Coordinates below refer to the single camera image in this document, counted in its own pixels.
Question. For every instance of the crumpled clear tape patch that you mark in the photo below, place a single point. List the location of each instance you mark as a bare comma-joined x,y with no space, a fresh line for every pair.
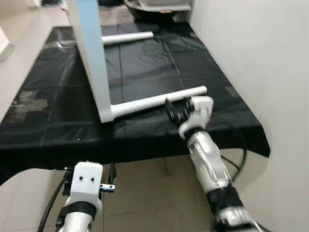
29,105

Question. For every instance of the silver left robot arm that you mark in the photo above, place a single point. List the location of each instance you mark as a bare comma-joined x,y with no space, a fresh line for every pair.
77,220

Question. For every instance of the long clear tape strip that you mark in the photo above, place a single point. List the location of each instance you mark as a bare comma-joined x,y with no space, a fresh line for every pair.
66,44

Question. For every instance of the grey metal table leg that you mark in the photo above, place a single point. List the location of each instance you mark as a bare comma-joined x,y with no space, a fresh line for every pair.
167,166

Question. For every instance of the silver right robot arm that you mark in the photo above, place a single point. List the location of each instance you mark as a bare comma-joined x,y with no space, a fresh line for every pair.
207,164

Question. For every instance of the black wok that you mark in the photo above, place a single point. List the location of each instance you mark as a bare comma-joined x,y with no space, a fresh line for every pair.
154,14

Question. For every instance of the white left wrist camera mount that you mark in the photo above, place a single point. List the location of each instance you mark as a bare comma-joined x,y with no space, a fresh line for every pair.
84,186

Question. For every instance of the black tablecloth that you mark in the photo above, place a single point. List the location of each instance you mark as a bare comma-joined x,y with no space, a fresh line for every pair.
169,63

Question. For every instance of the speckled grey right wrist camera mount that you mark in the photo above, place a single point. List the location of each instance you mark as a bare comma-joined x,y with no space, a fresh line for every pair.
200,108

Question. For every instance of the beige cloth covered bench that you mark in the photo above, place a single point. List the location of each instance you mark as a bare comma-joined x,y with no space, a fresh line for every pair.
116,15

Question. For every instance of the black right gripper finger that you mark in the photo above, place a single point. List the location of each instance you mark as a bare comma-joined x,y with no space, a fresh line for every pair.
171,110

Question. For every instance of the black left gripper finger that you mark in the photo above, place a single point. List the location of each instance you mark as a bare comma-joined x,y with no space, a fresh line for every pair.
114,173

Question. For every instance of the small clear tape patch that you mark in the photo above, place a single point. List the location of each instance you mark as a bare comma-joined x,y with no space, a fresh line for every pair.
231,92

